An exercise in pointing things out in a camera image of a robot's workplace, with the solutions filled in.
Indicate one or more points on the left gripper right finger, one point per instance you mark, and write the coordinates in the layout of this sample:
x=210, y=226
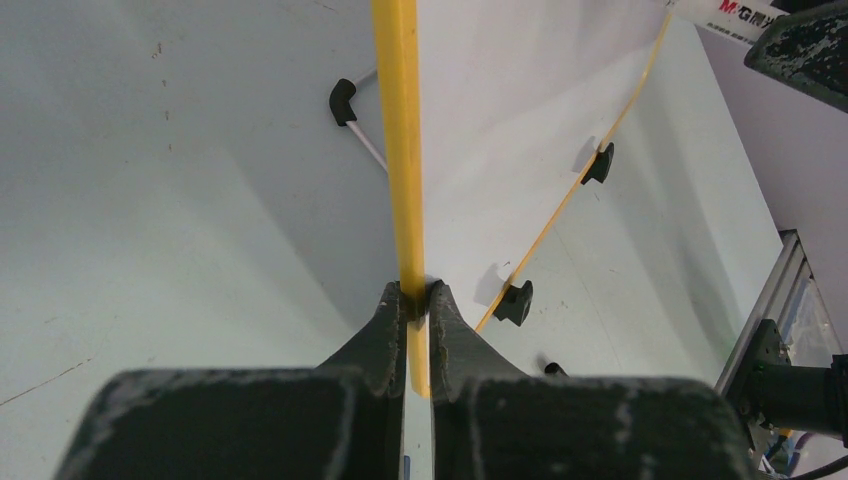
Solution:
x=493, y=421

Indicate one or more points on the black whiteboard foot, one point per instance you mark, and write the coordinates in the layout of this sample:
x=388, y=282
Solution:
x=600, y=167
x=515, y=303

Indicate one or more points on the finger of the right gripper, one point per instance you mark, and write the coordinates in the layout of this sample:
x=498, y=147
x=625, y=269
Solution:
x=806, y=50

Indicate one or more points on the black whiteboard marker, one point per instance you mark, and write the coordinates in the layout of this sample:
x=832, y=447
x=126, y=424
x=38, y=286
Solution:
x=742, y=21

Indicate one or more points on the right black whiteboard foot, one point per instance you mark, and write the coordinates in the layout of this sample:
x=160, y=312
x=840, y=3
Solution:
x=600, y=167

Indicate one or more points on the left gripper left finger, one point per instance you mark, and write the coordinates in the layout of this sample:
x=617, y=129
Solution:
x=339, y=420

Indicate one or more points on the yellow framed whiteboard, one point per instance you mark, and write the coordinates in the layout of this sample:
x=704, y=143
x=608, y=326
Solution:
x=492, y=111

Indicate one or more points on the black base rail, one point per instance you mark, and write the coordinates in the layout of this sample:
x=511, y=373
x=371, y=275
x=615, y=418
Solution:
x=786, y=377

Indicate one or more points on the left black whiteboard foot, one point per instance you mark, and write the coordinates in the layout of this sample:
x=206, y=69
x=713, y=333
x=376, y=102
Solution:
x=515, y=303

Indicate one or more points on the black marker cap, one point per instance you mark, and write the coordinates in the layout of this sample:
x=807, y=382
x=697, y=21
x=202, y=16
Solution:
x=554, y=369

